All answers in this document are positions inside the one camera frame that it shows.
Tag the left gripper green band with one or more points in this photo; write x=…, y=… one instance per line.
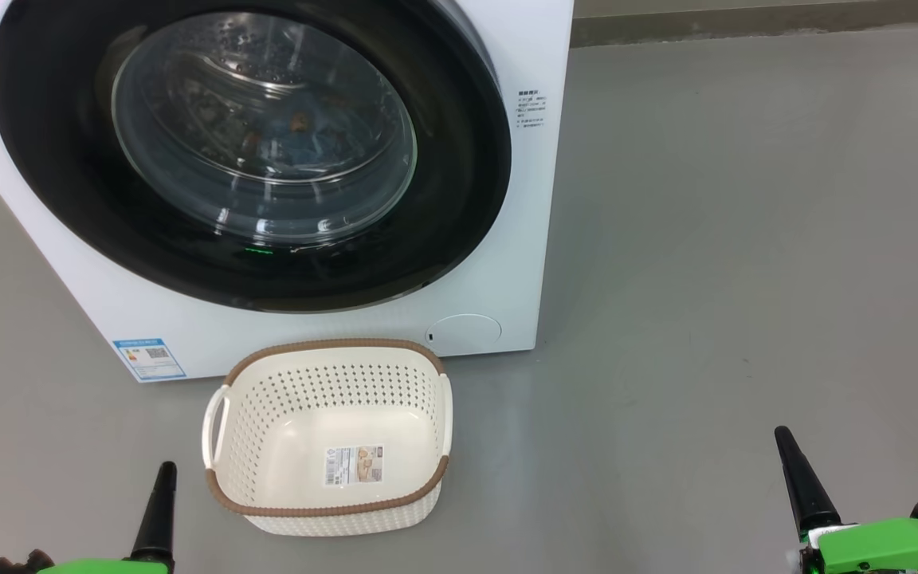
x=100, y=568

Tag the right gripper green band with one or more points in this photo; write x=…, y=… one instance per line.
x=889, y=546

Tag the black round glass washer door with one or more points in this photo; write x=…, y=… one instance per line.
x=45, y=159

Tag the blue printed garment white lining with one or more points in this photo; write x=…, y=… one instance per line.
x=319, y=151

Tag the white front-load washing machine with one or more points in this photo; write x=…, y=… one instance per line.
x=507, y=279

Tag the blue energy label sticker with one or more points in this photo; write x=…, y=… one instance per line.
x=150, y=360

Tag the paper basket label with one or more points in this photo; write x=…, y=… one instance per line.
x=354, y=465

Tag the white perforated basket brown rim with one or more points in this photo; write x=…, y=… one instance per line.
x=331, y=391

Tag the round white filter cover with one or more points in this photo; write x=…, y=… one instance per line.
x=465, y=332

